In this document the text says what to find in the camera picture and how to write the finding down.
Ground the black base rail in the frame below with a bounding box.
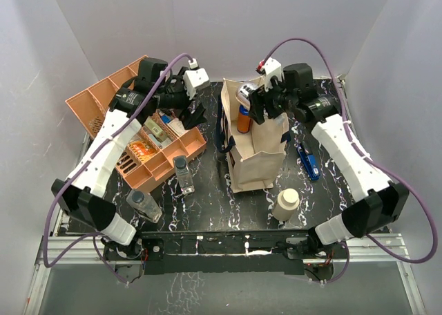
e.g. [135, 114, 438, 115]
[102, 229, 349, 276]

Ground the orange snack packet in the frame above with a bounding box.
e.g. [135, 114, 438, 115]
[128, 139, 157, 163]

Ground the cream cylindrical bottle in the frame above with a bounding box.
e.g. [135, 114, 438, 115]
[272, 189, 300, 222]

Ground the orange bottle blue cap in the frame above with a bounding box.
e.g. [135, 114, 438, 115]
[237, 105, 251, 134]

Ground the white label box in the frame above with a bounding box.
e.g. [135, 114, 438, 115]
[167, 118, 187, 137]

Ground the upright clear square bottle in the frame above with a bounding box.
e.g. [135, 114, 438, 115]
[173, 155, 195, 195]

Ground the beige small carton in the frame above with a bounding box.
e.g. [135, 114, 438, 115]
[143, 117, 167, 142]

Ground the tilted clear square bottle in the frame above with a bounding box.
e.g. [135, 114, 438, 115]
[126, 189, 162, 223]

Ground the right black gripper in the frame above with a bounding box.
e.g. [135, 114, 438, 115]
[248, 74, 297, 125]

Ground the beige canvas tote bag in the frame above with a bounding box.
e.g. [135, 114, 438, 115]
[215, 79, 291, 193]

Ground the pink plastic desk organizer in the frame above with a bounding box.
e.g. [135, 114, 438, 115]
[66, 56, 209, 197]

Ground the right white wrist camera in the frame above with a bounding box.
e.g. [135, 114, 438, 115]
[256, 57, 283, 91]

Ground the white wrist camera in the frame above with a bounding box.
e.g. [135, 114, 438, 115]
[256, 57, 283, 91]
[183, 58, 210, 100]

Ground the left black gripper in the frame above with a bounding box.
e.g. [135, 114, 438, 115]
[154, 68, 208, 128]

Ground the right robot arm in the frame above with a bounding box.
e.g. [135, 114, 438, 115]
[248, 59, 409, 258]

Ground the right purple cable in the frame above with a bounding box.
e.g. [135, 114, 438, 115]
[262, 37, 434, 283]

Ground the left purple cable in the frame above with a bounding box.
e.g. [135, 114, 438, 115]
[41, 52, 196, 285]

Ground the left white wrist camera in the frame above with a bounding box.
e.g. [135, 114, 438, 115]
[183, 58, 210, 100]

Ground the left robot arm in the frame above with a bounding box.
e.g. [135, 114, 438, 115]
[51, 54, 209, 259]

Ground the purple cable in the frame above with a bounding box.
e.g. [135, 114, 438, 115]
[262, 37, 434, 283]
[41, 52, 196, 285]

